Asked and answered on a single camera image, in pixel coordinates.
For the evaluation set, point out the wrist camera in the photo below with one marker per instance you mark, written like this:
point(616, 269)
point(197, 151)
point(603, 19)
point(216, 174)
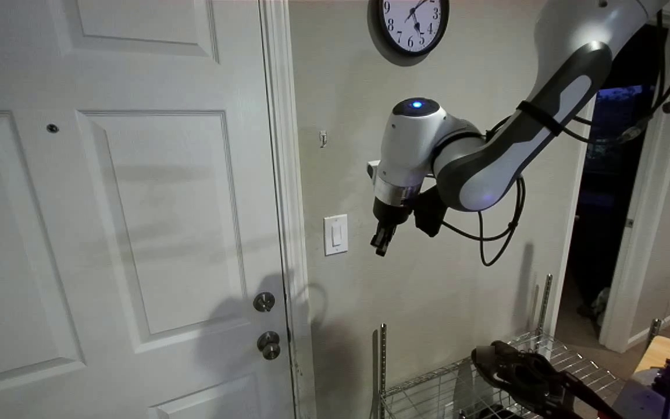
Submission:
point(430, 212)

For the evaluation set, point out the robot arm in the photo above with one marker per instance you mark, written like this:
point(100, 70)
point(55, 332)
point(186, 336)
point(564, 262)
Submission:
point(567, 70)

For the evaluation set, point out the white light switch plate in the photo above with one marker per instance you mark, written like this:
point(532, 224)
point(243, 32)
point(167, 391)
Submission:
point(335, 234)

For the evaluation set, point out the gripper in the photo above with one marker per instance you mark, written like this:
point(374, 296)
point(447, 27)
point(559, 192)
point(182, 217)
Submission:
point(392, 212)

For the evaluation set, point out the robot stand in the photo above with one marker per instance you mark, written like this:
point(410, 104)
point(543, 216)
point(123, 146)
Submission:
point(637, 398)

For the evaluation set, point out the round wall clock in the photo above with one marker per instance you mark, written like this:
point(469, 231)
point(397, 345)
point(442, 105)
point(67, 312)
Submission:
point(415, 22)

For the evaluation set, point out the silver door knob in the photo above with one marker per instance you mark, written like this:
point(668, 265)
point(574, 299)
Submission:
point(269, 344)

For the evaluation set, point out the white panel door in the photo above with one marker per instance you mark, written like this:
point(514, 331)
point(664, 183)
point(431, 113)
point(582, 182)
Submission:
point(114, 233)

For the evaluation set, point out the small wall hook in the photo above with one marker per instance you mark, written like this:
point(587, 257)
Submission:
point(323, 138)

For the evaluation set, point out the door peephole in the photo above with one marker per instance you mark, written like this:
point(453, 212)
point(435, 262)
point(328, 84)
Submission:
point(52, 128)

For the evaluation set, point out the silver deadbolt lock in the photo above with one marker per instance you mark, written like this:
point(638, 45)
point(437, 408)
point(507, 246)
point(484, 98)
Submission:
point(263, 302)

